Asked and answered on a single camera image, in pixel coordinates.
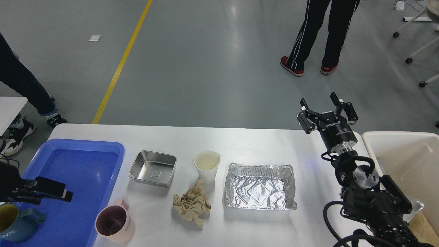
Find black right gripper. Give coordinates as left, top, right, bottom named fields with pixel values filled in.
left=297, top=92, right=358, bottom=153

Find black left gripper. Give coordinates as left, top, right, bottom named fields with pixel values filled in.
left=15, top=176, right=73, bottom=204

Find pink HOME mug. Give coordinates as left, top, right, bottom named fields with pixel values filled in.
left=95, top=198, right=136, bottom=244

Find square stainless steel tray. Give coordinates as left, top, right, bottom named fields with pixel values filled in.
left=129, top=150, right=177, bottom=188

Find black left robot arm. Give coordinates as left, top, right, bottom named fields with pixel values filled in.
left=0, top=161, right=73, bottom=205

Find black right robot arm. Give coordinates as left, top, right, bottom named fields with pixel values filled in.
left=297, top=92, right=430, bottom=247

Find blue plastic tray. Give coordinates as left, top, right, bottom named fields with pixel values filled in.
left=1, top=139, right=125, bottom=247

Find blue HOME mug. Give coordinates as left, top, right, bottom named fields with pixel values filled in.
left=0, top=203, right=46, bottom=242

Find white plastic bin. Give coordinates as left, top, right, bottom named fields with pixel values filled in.
left=362, top=131, right=439, bottom=247

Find aluminium foil container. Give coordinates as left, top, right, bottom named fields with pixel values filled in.
left=224, top=163, right=297, bottom=210

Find white side table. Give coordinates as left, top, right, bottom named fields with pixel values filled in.
left=0, top=96, right=28, bottom=135

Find person in dark jeans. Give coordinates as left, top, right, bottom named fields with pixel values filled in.
left=0, top=35, right=68, bottom=157

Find white paper cup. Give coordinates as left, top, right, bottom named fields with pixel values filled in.
left=193, top=150, right=221, bottom=184

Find crumpled brown paper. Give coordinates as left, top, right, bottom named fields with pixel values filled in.
left=173, top=178, right=211, bottom=228

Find white office chair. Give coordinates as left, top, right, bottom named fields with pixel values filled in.
left=393, top=0, right=439, bottom=88

